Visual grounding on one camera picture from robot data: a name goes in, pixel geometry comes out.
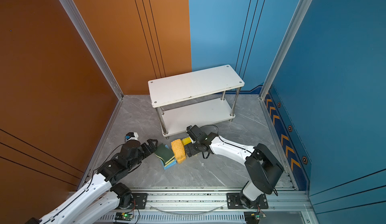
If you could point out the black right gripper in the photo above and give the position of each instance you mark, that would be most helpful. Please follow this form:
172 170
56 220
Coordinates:
189 146

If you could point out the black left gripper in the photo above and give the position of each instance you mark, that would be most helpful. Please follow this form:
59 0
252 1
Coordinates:
149 151

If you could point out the orange cellulose sponge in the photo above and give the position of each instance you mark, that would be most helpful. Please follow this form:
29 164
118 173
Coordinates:
178 150

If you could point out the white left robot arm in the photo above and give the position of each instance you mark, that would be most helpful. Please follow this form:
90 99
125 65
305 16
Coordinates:
103 192

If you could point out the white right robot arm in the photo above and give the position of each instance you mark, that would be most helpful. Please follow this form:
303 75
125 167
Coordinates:
262 166

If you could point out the white two-tier metal shelf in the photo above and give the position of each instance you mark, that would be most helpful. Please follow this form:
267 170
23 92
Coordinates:
188 86

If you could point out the green scrub sponge top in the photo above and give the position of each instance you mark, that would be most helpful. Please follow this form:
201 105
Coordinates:
164 154

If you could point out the blue sponge bottom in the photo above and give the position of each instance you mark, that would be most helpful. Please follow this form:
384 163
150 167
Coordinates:
171 162

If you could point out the left green circuit board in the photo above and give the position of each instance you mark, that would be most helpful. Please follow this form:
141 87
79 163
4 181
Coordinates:
124 217

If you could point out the green circuit board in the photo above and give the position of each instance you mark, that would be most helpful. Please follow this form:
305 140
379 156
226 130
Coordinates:
124 217
252 217

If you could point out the right green circuit board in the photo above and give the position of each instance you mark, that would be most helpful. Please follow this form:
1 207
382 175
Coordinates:
252 217

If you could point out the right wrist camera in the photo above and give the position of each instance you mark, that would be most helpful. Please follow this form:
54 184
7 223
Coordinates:
194 132

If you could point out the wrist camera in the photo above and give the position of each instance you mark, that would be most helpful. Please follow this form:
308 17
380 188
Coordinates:
131 136
194 132

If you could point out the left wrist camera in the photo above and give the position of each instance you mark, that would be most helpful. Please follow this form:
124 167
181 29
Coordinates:
131 136

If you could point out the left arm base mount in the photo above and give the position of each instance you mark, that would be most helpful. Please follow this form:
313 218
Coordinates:
136 201

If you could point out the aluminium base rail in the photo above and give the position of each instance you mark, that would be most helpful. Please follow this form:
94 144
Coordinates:
208 205

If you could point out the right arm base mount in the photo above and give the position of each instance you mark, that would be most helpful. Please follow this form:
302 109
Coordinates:
239 201

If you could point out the left aluminium corner post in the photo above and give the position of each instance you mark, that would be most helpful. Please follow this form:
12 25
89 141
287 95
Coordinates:
85 34

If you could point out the aluminium corner post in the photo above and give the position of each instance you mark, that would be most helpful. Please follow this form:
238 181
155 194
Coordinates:
85 34
293 27

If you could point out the right aluminium corner post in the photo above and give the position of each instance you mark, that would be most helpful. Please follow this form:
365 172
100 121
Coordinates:
293 27

